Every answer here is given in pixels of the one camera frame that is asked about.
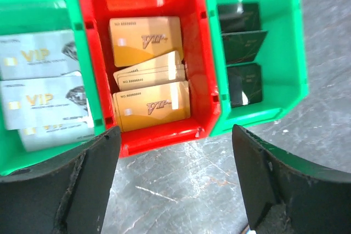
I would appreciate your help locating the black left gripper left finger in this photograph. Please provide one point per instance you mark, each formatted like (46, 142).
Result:
(64, 194)

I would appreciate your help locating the right green plastic bin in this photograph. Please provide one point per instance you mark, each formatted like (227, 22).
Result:
(259, 60)

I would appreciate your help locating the black cards in green bin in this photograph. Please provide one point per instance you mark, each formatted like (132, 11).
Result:
(242, 37)

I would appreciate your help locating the beige cards in red bin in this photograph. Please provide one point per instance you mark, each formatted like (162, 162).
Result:
(151, 78)

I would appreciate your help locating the grey cards in green bin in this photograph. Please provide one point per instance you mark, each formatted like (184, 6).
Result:
(42, 91)

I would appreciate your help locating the red plastic bin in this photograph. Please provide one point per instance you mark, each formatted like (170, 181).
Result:
(198, 61)

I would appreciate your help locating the left green plastic bin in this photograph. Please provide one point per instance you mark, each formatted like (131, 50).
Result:
(31, 16)

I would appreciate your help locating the green plastic bin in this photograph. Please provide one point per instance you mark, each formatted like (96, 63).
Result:
(31, 16)
(259, 60)

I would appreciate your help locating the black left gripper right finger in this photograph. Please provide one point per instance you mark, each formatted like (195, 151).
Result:
(284, 193)

